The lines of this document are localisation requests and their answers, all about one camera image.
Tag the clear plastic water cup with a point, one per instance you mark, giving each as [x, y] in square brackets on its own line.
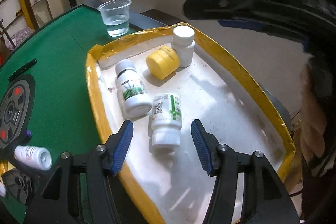
[115, 15]

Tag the yellow round jar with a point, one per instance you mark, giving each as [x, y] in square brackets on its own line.
[163, 62]

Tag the small white pill bottle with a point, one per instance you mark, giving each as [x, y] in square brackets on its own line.
[183, 43]

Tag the round mahjong table control panel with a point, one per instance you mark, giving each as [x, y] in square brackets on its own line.
[16, 108]

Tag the crumpled yellow paper bag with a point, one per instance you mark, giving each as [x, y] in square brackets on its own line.
[4, 167]

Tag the white bottle green cross label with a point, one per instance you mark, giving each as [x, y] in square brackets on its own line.
[166, 121]

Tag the yellow taped white tray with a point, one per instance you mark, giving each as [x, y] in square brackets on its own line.
[172, 187]

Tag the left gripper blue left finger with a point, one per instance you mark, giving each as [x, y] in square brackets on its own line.
[123, 139]

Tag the white bottle green plant label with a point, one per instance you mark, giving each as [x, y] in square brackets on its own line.
[133, 97]

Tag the white bottle red text label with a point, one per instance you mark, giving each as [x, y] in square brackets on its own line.
[34, 157]

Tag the black plastic fan-shaped part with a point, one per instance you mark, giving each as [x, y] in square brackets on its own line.
[18, 185]

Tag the person right hand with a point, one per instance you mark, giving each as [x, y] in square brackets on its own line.
[313, 119]

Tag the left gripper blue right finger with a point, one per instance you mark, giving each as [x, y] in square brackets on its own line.
[202, 141]

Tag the purple capped black marker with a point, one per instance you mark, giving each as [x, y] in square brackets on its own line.
[27, 134]

